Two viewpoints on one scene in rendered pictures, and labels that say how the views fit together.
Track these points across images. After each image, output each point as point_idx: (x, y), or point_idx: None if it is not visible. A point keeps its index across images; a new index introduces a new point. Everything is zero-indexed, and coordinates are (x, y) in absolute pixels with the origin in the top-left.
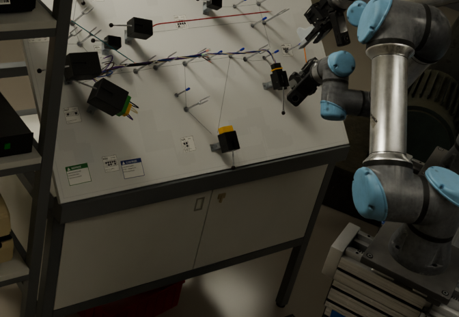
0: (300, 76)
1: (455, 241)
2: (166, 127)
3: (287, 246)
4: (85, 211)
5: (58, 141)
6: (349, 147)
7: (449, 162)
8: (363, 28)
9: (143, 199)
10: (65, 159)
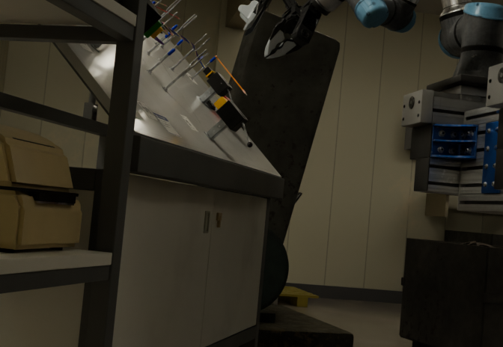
0: (295, 16)
1: None
2: (162, 98)
3: (248, 336)
4: (155, 158)
5: (87, 62)
6: (284, 181)
7: (471, 66)
8: None
9: (191, 168)
10: (106, 84)
